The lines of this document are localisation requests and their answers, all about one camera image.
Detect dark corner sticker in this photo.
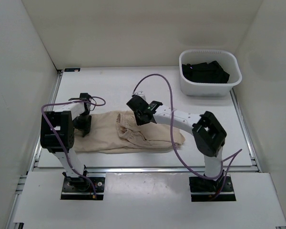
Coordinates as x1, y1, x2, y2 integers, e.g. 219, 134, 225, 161
64, 68, 81, 72

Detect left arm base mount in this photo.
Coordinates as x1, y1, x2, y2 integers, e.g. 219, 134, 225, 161
61, 175, 105, 200

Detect white plastic basket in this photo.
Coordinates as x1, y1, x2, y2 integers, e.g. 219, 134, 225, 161
179, 49, 242, 97

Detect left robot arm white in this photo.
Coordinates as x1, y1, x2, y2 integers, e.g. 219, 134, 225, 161
40, 93, 93, 191

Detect beige trousers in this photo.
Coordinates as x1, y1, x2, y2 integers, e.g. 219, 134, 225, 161
73, 111, 173, 154

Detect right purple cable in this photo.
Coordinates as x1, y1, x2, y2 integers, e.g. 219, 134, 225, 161
132, 73, 243, 198

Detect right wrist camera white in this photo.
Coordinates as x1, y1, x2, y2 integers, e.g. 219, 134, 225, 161
133, 91, 146, 101

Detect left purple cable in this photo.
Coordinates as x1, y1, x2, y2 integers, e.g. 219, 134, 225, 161
41, 96, 106, 200

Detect aluminium front rail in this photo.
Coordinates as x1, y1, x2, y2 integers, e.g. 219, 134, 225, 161
14, 166, 260, 198

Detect purple cable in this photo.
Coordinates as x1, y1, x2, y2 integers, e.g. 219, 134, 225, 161
41, 96, 106, 200
132, 73, 243, 198

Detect black trousers in basket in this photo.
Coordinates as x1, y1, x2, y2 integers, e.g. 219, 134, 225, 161
182, 61, 230, 83

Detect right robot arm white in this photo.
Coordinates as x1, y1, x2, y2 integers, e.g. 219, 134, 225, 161
126, 95, 227, 192

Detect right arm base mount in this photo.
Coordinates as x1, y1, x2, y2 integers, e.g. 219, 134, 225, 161
189, 176, 236, 202

